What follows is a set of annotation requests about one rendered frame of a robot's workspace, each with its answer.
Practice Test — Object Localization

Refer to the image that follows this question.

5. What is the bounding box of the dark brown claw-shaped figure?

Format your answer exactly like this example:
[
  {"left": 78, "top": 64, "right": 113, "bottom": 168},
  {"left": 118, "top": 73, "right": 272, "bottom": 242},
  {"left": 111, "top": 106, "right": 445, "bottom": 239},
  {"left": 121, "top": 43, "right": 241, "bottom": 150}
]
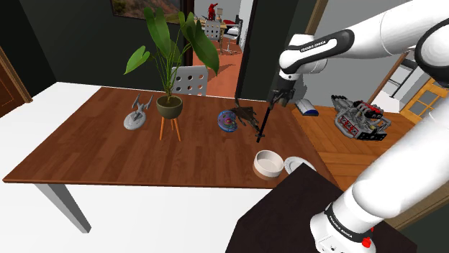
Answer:
[{"left": 232, "top": 105, "right": 263, "bottom": 134}]

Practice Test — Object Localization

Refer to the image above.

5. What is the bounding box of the white chair with holes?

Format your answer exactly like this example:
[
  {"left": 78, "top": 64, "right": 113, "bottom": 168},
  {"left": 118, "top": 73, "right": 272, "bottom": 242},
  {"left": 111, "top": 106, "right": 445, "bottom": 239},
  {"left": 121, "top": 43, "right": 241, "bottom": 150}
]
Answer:
[{"left": 171, "top": 65, "right": 209, "bottom": 97}]

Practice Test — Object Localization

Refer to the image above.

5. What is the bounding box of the brown wooden door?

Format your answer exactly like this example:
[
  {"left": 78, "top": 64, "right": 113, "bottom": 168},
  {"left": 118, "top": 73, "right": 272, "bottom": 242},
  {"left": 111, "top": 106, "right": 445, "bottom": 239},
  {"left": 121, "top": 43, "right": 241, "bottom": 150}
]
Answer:
[{"left": 0, "top": 46, "right": 34, "bottom": 119}]

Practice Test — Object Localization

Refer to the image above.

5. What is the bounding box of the red figure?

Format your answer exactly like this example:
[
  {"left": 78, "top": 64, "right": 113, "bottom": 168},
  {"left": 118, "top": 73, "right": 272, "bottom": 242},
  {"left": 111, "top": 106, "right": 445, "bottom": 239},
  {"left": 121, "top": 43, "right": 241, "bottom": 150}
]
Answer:
[{"left": 207, "top": 3, "right": 219, "bottom": 22}]

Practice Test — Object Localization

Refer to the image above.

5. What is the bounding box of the green plant in pot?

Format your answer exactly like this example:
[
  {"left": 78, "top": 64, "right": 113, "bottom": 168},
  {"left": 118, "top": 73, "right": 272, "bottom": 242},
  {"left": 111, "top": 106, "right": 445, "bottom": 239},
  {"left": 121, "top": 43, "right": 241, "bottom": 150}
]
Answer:
[{"left": 123, "top": 6, "right": 220, "bottom": 142}]

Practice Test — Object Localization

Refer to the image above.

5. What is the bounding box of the grey spaceship model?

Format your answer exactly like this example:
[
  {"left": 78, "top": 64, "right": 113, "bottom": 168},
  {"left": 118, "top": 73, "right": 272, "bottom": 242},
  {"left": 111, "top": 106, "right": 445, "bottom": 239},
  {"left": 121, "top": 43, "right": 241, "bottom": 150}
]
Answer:
[{"left": 122, "top": 93, "right": 155, "bottom": 132}]

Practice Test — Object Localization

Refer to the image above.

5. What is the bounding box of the white perforated chair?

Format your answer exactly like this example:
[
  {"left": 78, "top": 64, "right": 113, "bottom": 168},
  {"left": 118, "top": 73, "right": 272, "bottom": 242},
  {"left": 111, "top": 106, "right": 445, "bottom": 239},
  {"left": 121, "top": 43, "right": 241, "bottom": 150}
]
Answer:
[{"left": 202, "top": 19, "right": 222, "bottom": 54}]

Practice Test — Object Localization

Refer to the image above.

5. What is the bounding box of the black stick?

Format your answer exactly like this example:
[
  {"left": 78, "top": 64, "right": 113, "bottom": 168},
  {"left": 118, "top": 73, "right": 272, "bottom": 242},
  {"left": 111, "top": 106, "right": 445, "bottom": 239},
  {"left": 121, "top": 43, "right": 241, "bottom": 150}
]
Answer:
[{"left": 255, "top": 106, "right": 273, "bottom": 144}]

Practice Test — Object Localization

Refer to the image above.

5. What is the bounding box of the yellow framed glass door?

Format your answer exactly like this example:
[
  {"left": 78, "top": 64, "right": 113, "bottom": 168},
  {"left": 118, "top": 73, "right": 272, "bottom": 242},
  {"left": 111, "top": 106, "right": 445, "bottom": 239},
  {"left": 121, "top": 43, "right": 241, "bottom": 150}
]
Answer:
[{"left": 399, "top": 77, "right": 449, "bottom": 124}]

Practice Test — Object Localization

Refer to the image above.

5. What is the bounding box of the colourful round disc toy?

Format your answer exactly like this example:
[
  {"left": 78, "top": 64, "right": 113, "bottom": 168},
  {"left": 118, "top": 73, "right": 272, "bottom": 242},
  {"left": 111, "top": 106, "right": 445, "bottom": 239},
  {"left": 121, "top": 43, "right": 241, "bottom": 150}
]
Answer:
[{"left": 217, "top": 109, "right": 239, "bottom": 132}]

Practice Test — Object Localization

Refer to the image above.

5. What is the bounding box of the grey and red engine model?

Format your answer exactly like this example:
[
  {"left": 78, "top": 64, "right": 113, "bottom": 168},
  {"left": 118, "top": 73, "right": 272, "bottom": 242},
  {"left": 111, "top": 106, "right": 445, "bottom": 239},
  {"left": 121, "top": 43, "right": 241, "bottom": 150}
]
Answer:
[{"left": 330, "top": 93, "right": 393, "bottom": 142}]

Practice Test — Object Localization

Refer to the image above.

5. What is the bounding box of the white plate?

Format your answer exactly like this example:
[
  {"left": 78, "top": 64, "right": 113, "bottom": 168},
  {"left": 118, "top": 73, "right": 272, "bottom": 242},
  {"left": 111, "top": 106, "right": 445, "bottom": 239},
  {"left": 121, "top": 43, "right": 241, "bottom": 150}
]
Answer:
[{"left": 283, "top": 156, "right": 317, "bottom": 175}]

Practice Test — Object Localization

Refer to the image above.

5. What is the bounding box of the landscape wall picture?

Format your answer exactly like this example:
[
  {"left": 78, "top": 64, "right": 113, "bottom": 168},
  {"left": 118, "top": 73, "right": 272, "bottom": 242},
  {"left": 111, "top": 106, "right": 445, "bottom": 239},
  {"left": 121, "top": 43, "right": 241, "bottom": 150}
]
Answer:
[{"left": 109, "top": 0, "right": 182, "bottom": 25}]

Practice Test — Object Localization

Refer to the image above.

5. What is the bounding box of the brown wooden table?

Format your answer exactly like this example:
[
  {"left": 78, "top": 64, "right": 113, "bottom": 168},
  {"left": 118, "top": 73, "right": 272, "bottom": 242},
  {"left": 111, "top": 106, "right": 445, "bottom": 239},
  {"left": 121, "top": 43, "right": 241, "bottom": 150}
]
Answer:
[{"left": 2, "top": 86, "right": 340, "bottom": 234}]

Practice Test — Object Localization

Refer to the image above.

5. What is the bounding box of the white bowl with brown base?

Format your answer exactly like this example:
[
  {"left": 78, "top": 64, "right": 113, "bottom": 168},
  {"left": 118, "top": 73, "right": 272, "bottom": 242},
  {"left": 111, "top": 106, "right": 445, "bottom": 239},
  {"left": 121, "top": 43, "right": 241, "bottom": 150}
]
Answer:
[{"left": 252, "top": 149, "right": 285, "bottom": 182}]

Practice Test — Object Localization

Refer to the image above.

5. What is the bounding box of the dark robot stand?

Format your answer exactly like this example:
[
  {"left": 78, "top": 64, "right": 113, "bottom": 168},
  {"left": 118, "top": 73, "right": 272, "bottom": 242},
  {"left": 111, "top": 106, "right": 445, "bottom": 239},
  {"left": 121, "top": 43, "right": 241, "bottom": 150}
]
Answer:
[{"left": 225, "top": 162, "right": 418, "bottom": 253}]

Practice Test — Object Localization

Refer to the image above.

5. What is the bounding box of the white and blue box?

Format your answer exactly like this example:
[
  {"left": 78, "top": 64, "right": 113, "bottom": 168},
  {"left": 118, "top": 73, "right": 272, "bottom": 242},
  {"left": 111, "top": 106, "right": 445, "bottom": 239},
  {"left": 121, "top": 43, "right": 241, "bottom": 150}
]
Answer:
[{"left": 293, "top": 98, "right": 320, "bottom": 117}]

